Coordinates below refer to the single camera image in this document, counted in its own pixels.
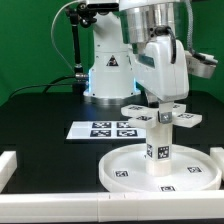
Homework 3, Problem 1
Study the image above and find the black camera stand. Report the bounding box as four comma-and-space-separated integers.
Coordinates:
66, 3, 96, 91

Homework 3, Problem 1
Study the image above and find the white marker sheet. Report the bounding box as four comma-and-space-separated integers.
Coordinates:
66, 121, 146, 140

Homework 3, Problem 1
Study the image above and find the white barrier block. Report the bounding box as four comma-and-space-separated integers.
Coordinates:
0, 151, 17, 193
210, 147, 224, 175

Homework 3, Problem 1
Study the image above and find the black cable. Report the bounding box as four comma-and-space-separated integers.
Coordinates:
7, 75, 78, 99

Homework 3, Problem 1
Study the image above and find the grey cable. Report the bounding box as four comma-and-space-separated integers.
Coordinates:
50, 0, 83, 75

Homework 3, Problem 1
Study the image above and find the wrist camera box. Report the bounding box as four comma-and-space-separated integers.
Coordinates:
185, 51, 218, 79

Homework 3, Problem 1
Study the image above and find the white right barrier block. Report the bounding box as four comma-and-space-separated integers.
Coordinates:
210, 147, 224, 175

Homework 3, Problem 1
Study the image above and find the white cross-shaped table base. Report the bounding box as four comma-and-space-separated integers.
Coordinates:
121, 103, 202, 129

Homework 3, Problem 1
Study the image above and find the white left barrier block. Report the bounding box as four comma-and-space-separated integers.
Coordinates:
0, 151, 17, 193

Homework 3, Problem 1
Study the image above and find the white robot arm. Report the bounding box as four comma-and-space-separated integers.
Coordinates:
86, 0, 189, 124

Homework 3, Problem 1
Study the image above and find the white front barrier rail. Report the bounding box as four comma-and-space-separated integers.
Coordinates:
0, 190, 224, 223

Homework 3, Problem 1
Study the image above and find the white round table top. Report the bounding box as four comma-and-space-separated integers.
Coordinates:
99, 143, 222, 192

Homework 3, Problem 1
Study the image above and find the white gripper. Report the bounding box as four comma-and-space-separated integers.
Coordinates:
131, 36, 189, 124

